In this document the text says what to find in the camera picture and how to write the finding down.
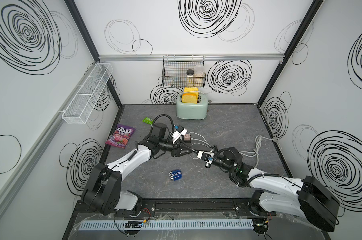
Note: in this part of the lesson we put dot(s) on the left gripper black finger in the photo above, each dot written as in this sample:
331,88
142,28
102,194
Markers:
183,152
188,144

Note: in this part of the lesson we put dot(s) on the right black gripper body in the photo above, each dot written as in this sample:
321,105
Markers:
220,162

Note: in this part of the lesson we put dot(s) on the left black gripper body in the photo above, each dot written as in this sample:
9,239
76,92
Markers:
168,146

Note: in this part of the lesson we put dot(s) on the pink USB charger adapter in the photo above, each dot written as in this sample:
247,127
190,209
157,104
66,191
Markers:
187,138

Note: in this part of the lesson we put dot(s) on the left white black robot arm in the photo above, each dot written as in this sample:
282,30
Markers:
103,188

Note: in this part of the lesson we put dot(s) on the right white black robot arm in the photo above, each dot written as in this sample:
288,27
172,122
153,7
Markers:
307,198

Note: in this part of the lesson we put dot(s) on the blue electric shaver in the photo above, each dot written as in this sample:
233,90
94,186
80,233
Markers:
175,175

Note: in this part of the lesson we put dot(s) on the mint green toaster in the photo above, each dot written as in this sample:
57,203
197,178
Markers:
190,111

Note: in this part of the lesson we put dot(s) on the green candy packet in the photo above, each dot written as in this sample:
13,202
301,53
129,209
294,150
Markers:
148,120

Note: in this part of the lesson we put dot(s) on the yellow sponge front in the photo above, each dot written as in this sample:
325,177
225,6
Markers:
190,98

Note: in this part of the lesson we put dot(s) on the yellow sponge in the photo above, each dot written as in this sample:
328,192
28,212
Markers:
190,92
190,98

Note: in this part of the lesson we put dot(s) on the yellow sponge back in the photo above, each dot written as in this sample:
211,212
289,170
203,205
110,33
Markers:
190,92

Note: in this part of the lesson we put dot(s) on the purple Fox's candy bag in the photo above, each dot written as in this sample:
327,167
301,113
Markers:
121,136

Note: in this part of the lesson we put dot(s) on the black lid spice jar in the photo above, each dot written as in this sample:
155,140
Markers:
190,78

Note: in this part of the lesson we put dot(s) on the white lid clear jar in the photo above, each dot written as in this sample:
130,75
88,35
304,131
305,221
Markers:
199,76

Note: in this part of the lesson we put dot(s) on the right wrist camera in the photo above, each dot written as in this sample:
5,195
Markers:
207,157

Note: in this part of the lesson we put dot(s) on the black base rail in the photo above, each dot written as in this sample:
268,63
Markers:
242,207

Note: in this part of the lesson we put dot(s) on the white slotted cable duct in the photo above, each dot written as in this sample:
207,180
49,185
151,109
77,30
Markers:
209,224

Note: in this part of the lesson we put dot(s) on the black wire basket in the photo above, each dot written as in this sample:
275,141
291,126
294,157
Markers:
175,67

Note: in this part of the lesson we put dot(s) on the white wire wall shelf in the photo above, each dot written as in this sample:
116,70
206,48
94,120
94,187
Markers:
84,102

